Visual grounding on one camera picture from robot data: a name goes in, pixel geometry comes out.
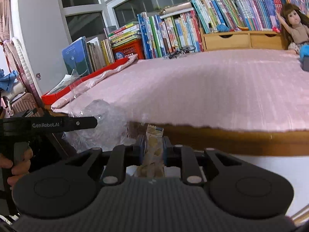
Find patterned small wrapper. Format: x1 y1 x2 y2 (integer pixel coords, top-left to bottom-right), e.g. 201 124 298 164
135 125 165 178

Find clear plastic packaging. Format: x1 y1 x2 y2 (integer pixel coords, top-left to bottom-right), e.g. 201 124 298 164
62 75 137 153

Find leaning beige books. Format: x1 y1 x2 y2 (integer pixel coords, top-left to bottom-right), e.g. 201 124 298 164
87 37 115 71

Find middle row of books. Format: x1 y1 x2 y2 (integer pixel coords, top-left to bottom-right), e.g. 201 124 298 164
137 2 204 59

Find stack of flat books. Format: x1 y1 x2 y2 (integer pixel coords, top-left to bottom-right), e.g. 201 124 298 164
108 21 141 48

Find books on wooden organizer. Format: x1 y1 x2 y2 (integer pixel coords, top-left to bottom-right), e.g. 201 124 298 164
189 0 282 34

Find person's left hand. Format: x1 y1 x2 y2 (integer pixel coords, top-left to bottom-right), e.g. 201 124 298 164
1 148 33 190

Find red folder with pink cloth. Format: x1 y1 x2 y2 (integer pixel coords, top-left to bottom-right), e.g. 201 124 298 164
41 54 138 109

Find large blue book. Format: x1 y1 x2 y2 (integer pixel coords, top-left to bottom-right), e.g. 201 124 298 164
62 36 93 77

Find pink striped table cloth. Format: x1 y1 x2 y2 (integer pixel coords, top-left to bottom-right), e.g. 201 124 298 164
114 49 308 132

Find red plastic crate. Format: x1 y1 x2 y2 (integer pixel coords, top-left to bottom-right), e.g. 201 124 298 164
112 39 145 59

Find wooden drawer organizer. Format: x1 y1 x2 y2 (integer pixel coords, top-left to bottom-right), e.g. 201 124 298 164
199 28 286 51

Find blue yarn ball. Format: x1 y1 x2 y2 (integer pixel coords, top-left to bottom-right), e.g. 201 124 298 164
216 24 230 32

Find grey power adapter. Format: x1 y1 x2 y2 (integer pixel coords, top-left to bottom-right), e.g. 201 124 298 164
301 55 309 72

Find blue Doraemon plush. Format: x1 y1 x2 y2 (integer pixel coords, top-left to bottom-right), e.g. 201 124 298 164
299 44 309 60

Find brown-haired doll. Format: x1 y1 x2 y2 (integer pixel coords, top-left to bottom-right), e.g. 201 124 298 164
277 3 308 55

